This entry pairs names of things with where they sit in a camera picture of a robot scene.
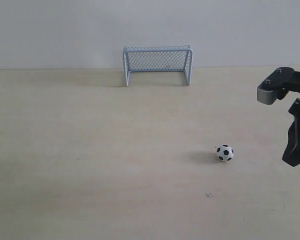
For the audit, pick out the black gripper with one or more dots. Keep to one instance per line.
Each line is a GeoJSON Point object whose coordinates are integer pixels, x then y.
{"type": "Point", "coordinates": [291, 155]}

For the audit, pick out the small black white soccer ball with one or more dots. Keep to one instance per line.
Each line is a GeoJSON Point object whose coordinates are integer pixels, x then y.
{"type": "Point", "coordinates": [224, 152]}

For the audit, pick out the small light blue goal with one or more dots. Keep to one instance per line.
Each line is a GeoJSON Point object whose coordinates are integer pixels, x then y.
{"type": "Point", "coordinates": [141, 59]}

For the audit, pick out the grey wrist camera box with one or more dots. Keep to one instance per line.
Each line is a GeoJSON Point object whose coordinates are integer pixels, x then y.
{"type": "Point", "coordinates": [273, 87]}

